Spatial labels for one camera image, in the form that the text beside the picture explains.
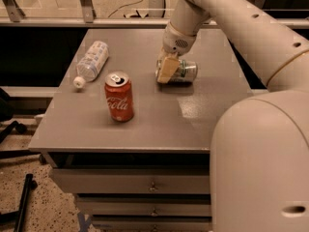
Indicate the grey drawer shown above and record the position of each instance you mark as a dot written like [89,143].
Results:
[122,181]
[153,224]
[149,205]

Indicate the black office chair base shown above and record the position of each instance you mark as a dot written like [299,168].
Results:
[6,114]

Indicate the top grey drawer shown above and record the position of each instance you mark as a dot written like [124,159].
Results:
[122,181]

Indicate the middle grey drawer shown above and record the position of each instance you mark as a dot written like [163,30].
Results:
[149,205]

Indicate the clear plastic water bottle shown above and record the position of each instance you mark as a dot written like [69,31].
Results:
[89,67]

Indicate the black metal stand leg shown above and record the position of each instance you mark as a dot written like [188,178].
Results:
[18,217]

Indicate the bottom grey drawer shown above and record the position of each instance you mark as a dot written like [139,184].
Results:
[153,224]

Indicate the silver green 7up can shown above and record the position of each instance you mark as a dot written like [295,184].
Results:
[186,72]

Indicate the grey drawer cabinet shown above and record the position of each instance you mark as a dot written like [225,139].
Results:
[134,153]

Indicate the red coca cola can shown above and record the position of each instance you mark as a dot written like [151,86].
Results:
[118,92]

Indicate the grey metal railing frame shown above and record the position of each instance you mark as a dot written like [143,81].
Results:
[90,13]

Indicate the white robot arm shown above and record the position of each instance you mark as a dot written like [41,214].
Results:
[259,166]

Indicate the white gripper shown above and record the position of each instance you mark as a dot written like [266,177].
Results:
[176,42]

